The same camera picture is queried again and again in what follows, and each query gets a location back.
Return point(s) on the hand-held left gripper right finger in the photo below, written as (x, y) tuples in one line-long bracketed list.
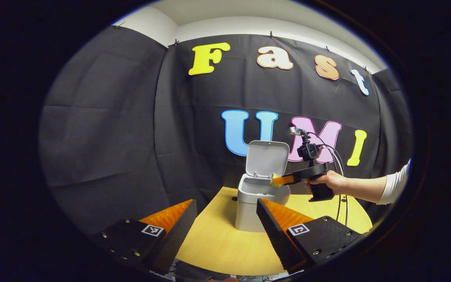
[(276, 235)]

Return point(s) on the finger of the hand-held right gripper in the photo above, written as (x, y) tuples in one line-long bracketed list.
[(290, 179)]

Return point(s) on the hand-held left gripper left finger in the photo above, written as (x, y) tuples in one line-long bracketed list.
[(178, 235)]

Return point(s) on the yellow paper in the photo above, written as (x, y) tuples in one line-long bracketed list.
[(276, 181)]

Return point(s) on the white desktop garbage bin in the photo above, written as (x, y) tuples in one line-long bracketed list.
[(264, 158)]

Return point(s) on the wooden desktop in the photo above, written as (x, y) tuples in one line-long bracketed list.
[(225, 243)]

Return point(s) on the black backdrop cloth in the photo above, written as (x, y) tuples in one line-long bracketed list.
[(112, 137)]

